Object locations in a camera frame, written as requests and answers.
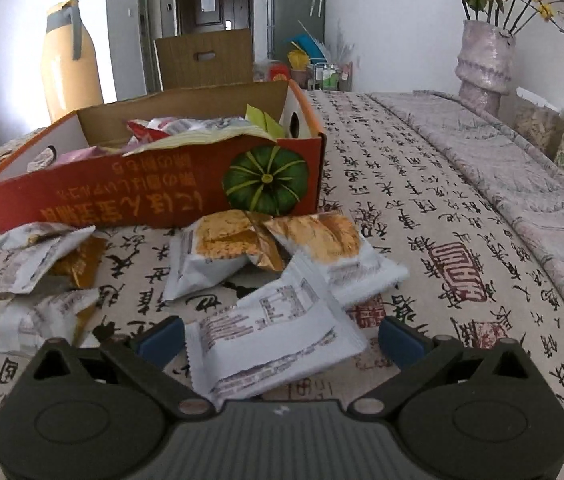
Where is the gold foil packet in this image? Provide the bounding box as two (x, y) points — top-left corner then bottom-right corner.
(52, 235), (107, 290)

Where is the pink ribbed vase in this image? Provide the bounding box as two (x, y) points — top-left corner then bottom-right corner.
(457, 20), (517, 113)

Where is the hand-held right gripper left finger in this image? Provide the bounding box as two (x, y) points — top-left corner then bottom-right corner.
(22, 316), (213, 415)

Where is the red yellow carton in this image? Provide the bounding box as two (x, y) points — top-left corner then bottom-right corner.
(267, 62), (293, 83)

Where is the clear container of dried goods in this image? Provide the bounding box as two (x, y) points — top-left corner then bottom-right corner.
(512, 87), (564, 161)

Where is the blue dustpan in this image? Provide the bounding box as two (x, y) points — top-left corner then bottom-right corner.
(287, 35), (330, 61)

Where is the brown cardboard box behind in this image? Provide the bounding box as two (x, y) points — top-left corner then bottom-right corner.
(154, 28), (255, 93)

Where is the white oat crisp packet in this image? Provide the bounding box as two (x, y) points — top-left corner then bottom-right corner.
(263, 211), (410, 306)
(0, 222), (97, 296)
(0, 287), (102, 356)
(164, 210), (287, 303)
(184, 260), (370, 409)

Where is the orange cardboard box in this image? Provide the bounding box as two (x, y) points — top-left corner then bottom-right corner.
(0, 79), (327, 235)

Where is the pile of snack packets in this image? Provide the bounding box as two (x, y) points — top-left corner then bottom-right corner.
(54, 104), (287, 167)

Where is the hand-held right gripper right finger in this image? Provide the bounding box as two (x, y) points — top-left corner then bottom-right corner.
(352, 316), (548, 415)

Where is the quilted pink grey cloth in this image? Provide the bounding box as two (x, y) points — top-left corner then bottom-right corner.
(369, 90), (564, 341)

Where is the yellow thermos jug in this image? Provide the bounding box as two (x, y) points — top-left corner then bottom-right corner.
(40, 0), (105, 123)

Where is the dark brown door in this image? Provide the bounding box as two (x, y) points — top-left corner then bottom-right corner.
(174, 0), (254, 37)

